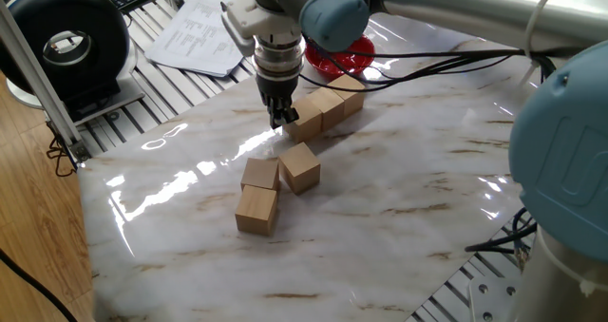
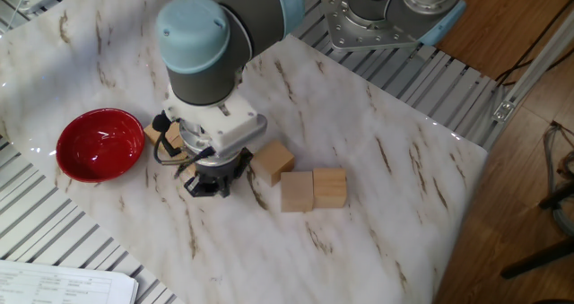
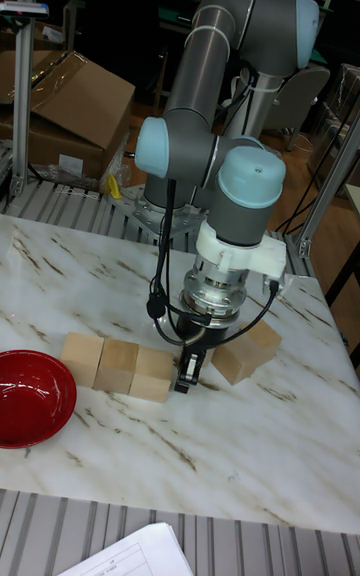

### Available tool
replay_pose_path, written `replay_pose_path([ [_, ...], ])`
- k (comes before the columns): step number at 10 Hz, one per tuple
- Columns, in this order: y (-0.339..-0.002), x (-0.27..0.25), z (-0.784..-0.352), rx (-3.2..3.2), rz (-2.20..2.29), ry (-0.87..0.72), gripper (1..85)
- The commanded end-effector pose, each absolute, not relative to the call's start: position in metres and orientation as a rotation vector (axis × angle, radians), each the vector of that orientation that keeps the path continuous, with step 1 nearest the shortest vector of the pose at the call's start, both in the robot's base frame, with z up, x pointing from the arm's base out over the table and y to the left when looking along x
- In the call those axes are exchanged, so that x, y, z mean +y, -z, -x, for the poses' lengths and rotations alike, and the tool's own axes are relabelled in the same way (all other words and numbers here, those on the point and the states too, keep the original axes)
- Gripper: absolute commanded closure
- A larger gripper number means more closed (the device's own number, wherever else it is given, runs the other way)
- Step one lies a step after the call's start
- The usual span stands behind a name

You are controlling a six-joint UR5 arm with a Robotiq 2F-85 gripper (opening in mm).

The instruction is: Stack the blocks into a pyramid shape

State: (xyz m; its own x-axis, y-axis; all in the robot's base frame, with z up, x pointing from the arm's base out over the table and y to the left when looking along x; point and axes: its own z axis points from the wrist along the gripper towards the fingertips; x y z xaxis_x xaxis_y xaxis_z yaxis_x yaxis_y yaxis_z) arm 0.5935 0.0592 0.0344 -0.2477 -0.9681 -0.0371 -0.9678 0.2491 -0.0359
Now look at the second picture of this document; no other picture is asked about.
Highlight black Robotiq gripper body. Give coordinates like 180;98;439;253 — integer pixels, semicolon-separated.
192;153;248;189

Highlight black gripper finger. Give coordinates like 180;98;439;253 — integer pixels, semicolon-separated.
232;147;255;180
183;176;233;199

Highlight white printed paper stack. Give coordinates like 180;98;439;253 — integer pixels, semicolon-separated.
0;258;140;304

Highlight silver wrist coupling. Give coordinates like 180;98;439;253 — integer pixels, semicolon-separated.
178;119;239;167

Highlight red glossy bowl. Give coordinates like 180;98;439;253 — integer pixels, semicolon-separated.
56;108;147;184

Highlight white marble pattern board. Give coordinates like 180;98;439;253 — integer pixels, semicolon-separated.
0;0;489;304

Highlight black chair base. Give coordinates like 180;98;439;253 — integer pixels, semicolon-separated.
499;180;574;281

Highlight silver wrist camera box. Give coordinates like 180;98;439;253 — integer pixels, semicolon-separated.
214;114;269;158

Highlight black wrist cable with plug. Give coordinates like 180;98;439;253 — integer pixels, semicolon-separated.
151;110;189;166

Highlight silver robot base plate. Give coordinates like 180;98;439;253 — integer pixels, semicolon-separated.
320;0;422;52

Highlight black floor cable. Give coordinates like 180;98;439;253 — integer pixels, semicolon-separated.
494;0;574;88

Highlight aluminium frame profile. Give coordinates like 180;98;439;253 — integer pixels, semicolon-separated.
491;8;574;125

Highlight grey cable bundle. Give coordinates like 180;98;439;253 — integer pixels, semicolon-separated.
542;120;574;237

